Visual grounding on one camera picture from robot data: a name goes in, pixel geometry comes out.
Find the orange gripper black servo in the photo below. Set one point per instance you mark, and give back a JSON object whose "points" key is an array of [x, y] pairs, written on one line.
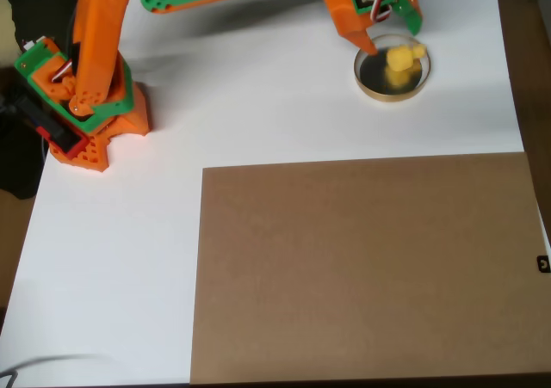
{"points": [[349, 26]]}

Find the small yellow plastic piece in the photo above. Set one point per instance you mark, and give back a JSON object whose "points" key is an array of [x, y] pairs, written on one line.
{"points": [[398, 59]]}

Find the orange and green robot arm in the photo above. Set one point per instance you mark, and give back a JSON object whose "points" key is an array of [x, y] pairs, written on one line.
{"points": [[94, 39]]}

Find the orange robot base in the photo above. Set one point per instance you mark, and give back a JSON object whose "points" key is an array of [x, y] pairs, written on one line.
{"points": [[129, 121]]}

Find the round dish gold rim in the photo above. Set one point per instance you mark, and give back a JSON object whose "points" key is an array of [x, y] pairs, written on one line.
{"points": [[374, 78]]}

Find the white board sheet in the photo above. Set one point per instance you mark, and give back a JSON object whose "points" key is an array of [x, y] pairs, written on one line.
{"points": [[258, 104]]}

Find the brown fibreboard panel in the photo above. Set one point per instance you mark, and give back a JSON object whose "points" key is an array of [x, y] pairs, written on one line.
{"points": [[366, 254]]}

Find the small black tag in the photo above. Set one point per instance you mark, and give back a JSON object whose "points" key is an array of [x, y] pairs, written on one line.
{"points": [[543, 264]]}

